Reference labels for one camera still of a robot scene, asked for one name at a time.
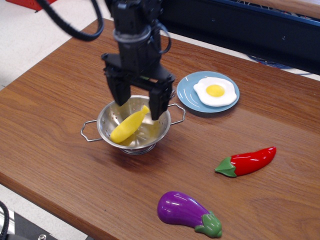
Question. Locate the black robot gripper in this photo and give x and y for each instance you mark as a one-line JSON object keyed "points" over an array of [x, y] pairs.
{"points": [[138, 63]]}

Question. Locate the yellow toy banana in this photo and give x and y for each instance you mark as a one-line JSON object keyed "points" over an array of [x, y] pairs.
{"points": [[128, 126]]}

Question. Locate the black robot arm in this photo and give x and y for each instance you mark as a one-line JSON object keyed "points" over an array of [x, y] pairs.
{"points": [[135, 16]]}

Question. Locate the light blue plate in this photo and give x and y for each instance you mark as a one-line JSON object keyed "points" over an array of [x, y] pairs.
{"points": [[188, 96]]}

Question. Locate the toy fried egg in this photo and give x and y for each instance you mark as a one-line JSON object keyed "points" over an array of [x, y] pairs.
{"points": [[215, 91]]}

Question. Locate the red toy chili pepper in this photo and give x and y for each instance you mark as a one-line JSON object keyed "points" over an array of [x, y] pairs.
{"points": [[246, 163]]}

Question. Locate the purple toy eggplant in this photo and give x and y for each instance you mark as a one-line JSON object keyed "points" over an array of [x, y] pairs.
{"points": [[177, 208]]}

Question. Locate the red box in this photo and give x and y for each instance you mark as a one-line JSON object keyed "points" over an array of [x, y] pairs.
{"points": [[30, 4]]}

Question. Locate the steel colander with handles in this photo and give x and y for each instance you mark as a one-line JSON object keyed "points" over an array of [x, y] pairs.
{"points": [[145, 137]]}

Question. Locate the black metal frame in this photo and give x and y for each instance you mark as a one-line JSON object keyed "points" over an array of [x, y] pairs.
{"points": [[245, 27]]}

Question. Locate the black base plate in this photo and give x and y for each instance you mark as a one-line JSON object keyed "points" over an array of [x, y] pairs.
{"points": [[20, 228]]}

